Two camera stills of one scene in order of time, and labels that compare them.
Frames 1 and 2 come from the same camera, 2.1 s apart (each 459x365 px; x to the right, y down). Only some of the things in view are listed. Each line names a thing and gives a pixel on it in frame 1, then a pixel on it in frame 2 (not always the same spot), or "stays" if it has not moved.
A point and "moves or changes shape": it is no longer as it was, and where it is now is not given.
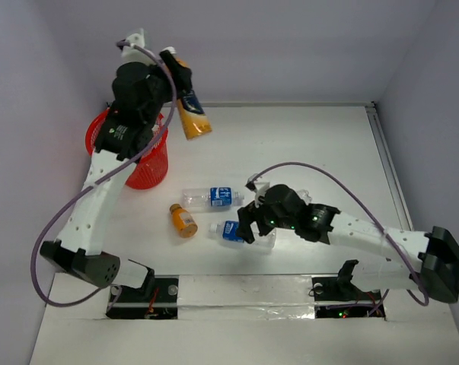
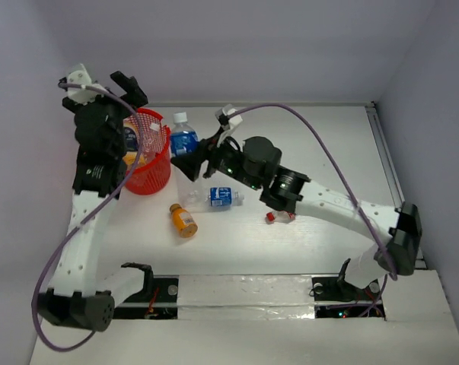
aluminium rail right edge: (396, 196) stays
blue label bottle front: (227, 231) → (192, 196)
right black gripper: (245, 214) → (191, 163)
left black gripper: (176, 72) → (109, 100)
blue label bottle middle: (199, 198) stays
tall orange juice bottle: (196, 123) moves or changes shape
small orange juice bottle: (183, 221) stays
